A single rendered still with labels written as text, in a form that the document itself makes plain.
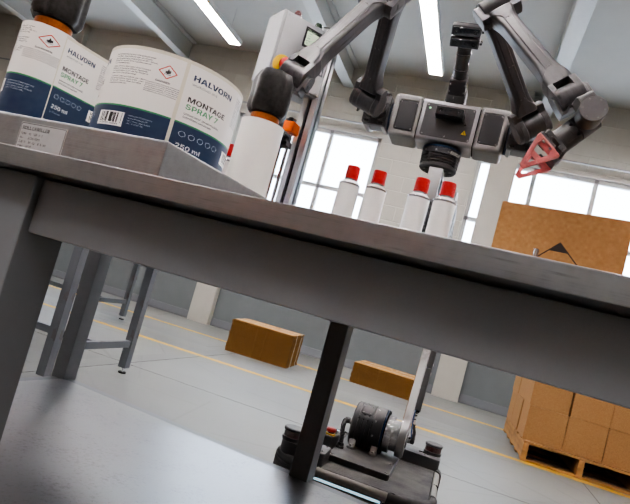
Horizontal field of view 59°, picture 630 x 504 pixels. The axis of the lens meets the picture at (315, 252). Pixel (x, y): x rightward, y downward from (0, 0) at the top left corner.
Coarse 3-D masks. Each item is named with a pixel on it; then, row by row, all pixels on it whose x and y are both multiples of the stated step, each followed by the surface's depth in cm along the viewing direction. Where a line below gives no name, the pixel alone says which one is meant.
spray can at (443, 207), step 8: (448, 184) 125; (456, 184) 126; (440, 192) 126; (448, 192) 125; (440, 200) 124; (448, 200) 124; (432, 208) 125; (440, 208) 124; (448, 208) 124; (432, 216) 125; (440, 216) 123; (448, 216) 124; (432, 224) 124; (440, 224) 123; (448, 224) 124; (432, 232) 124; (440, 232) 123; (448, 232) 124
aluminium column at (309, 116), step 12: (324, 84) 158; (324, 96) 160; (312, 108) 157; (300, 120) 157; (312, 120) 156; (300, 132) 157; (312, 132) 158; (300, 144) 156; (312, 144) 160; (288, 156) 157; (300, 156) 155; (288, 168) 156; (300, 168) 156; (288, 180) 157; (300, 180) 158; (288, 192) 155
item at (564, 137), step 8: (560, 128) 129; (568, 128) 128; (576, 128) 127; (560, 136) 128; (568, 136) 128; (576, 136) 128; (560, 144) 126; (568, 144) 128; (576, 144) 129; (560, 152) 127
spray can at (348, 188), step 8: (352, 168) 134; (360, 168) 135; (352, 176) 134; (344, 184) 133; (352, 184) 133; (344, 192) 133; (352, 192) 133; (336, 200) 133; (344, 200) 132; (352, 200) 133; (336, 208) 133; (344, 208) 132; (352, 208) 133
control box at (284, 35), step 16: (272, 16) 156; (288, 16) 149; (272, 32) 152; (288, 32) 150; (304, 32) 152; (320, 32) 155; (272, 48) 149; (288, 48) 150; (256, 64) 156; (272, 64) 148; (320, 80) 156; (304, 96) 157
